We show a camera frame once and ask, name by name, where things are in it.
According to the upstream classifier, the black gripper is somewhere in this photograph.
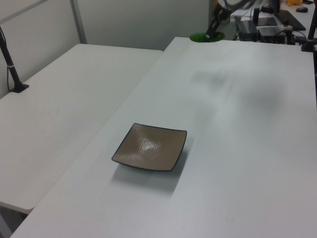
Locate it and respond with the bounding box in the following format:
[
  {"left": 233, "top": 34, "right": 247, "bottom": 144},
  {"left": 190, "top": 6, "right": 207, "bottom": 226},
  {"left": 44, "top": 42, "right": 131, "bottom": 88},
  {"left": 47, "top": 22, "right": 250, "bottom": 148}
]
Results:
[{"left": 205, "top": 1, "right": 231, "bottom": 42}]

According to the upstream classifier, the green cucumber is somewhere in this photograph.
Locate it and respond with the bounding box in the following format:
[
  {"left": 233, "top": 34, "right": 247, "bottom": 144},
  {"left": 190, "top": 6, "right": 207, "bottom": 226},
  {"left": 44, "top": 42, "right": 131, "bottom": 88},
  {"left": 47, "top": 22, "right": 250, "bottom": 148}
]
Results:
[{"left": 189, "top": 32, "right": 226, "bottom": 44}]

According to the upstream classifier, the square brown ceramic plate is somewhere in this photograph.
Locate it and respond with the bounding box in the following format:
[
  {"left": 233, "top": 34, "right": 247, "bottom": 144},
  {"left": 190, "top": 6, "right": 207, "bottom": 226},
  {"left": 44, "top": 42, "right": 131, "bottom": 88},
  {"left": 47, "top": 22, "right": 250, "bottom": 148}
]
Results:
[{"left": 111, "top": 122, "right": 188, "bottom": 172}]

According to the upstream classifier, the black flat control box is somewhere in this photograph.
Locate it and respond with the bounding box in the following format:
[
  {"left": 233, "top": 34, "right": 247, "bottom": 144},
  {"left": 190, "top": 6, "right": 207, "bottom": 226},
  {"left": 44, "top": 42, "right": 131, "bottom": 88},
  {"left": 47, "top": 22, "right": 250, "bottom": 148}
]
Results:
[{"left": 234, "top": 18, "right": 259, "bottom": 42}]

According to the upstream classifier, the thin black upright pole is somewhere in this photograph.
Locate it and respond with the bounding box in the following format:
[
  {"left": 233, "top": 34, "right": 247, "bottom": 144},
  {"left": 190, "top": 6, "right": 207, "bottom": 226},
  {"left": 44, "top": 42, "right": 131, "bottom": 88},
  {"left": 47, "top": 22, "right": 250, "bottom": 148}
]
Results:
[{"left": 252, "top": 7, "right": 261, "bottom": 27}]

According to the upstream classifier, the black electronics box with lights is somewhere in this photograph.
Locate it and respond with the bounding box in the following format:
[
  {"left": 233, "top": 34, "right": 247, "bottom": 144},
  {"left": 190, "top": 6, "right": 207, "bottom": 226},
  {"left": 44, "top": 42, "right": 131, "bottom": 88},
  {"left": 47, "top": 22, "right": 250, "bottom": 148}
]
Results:
[{"left": 257, "top": 26, "right": 286, "bottom": 43}]

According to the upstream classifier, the dark monitor stand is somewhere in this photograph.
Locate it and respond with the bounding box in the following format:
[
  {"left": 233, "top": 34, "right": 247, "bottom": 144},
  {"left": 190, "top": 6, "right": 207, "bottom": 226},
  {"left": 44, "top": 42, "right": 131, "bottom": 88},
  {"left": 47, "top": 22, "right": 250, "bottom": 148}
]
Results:
[{"left": 268, "top": 0, "right": 281, "bottom": 16}]

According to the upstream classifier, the black keyboard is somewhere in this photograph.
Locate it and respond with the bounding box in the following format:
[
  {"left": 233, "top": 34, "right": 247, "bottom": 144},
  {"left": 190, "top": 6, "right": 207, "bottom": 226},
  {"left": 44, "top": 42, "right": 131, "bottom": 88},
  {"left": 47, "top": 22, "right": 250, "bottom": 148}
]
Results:
[{"left": 274, "top": 9, "right": 307, "bottom": 31}]

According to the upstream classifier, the black pole with table clamp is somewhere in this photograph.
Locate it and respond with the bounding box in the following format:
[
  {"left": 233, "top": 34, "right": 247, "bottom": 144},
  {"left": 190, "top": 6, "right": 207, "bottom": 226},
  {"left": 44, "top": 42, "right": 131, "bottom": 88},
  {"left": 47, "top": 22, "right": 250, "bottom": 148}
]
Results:
[{"left": 300, "top": 16, "right": 317, "bottom": 53}]

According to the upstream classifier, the black pole with flat base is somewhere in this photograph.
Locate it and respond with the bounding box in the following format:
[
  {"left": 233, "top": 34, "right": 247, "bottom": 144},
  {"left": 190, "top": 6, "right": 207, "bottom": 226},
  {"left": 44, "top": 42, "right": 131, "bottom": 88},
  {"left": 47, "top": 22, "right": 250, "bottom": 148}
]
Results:
[{"left": 0, "top": 26, "right": 30, "bottom": 94}]

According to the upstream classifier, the grey partition frame post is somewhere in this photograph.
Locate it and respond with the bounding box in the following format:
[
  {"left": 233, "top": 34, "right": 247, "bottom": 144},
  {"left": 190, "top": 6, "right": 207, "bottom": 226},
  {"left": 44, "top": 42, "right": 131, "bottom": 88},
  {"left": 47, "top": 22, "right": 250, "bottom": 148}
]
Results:
[{"left": 69, "top": 0, "right": 88, "bottom": 46}]

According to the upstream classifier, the grey cable along pole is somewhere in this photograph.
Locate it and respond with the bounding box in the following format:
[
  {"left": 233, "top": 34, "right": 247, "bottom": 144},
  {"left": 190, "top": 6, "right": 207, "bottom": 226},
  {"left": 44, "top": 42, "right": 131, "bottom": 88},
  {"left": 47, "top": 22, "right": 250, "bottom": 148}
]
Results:
[{"left": 6, "top": 66, "right": 12, "bottom": 93}]

